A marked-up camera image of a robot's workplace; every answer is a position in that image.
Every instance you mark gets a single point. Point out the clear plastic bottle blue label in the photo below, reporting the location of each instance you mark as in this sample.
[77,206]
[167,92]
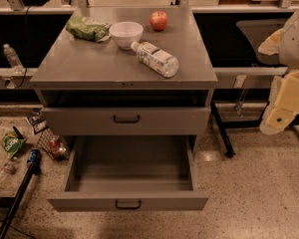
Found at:
[157,59]

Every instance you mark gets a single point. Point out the red apple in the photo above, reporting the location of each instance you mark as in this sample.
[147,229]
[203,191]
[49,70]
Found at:
[158,20]

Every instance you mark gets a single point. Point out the open grey lower drawer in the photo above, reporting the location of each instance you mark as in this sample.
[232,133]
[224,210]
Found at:
[130,173]

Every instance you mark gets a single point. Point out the black pole blue clamp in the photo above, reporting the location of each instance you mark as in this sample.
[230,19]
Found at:
[33,167]

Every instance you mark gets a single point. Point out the green snack bag on floor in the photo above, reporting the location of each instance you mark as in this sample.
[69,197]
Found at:
[12,143]

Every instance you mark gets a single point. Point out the green chip bag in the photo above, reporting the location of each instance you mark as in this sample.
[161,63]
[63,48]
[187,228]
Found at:
[88,28]

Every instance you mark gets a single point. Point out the black snack packet on floor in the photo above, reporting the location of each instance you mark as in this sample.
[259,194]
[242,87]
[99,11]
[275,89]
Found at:
[38,123]

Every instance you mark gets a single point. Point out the grey drawer cabinet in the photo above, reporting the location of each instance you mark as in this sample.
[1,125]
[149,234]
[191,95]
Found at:
[82,74]

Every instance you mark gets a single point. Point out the white bowl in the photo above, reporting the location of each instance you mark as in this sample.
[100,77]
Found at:
[124,33]

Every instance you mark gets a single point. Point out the dark grey chair seat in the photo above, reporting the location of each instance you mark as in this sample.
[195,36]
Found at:
[256,32]

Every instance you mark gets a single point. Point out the closed grey upper drawer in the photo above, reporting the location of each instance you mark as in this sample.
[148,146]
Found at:
[127,121]

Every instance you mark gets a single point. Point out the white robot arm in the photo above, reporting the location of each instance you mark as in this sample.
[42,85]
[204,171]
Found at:
[289,44]

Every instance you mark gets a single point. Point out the clear water bottle on ledge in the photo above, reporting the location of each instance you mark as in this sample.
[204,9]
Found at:
[13,59]

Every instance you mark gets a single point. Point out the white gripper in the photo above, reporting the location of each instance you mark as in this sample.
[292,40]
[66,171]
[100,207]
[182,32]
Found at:
[296,42]

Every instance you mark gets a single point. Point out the plastic bottle on floor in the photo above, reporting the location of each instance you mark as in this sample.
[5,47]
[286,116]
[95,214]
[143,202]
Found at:
[6,173]

